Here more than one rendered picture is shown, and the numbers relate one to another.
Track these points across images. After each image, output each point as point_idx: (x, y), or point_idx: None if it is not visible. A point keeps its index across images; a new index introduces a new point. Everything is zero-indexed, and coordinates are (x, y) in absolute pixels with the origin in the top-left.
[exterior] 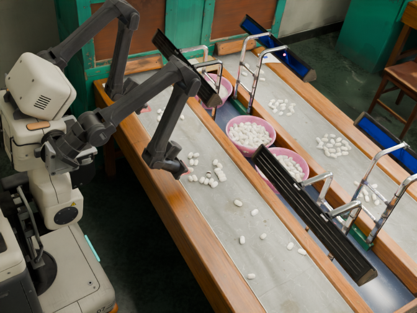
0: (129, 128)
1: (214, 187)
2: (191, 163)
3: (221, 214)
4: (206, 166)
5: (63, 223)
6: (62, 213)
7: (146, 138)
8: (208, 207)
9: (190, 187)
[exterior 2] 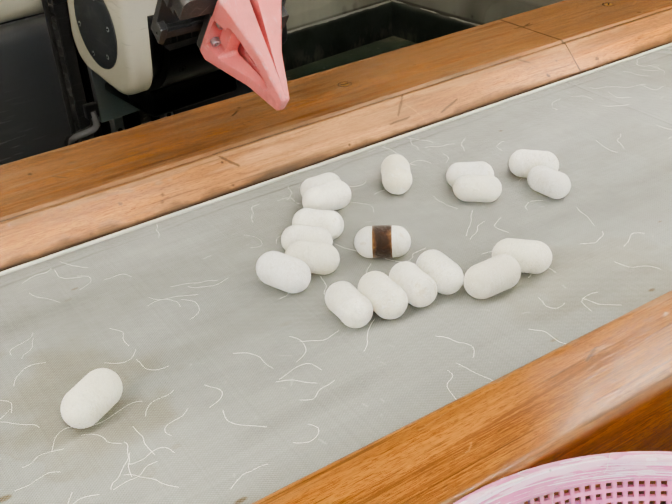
0: (600, 1)
1: (258, 275)
2: (451, 166)
3: (8, 339)
4: (476, 238)
5: (92, 53)
6: (83, 1)
7: (561, 36)
8: (86, 281)
9: (252, 205)
